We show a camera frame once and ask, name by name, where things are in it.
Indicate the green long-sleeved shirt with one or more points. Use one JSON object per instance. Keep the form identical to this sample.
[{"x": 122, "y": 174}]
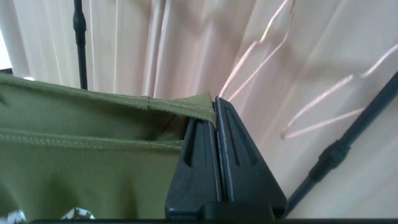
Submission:
[{"x": 77, "y": 171}]

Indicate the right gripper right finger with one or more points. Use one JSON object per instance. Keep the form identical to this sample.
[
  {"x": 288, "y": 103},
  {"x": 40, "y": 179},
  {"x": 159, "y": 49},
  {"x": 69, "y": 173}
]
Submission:
[{"x": 248, "y": 186}]

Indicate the black clothes rack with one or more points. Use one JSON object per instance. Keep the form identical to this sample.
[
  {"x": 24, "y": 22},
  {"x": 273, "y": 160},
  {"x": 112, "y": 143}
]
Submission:
[{"x": 329, "y": 155}]

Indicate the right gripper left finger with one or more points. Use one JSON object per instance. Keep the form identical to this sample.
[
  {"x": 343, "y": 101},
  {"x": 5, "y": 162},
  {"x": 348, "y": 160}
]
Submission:
[{"x": 199, "y": 180}]

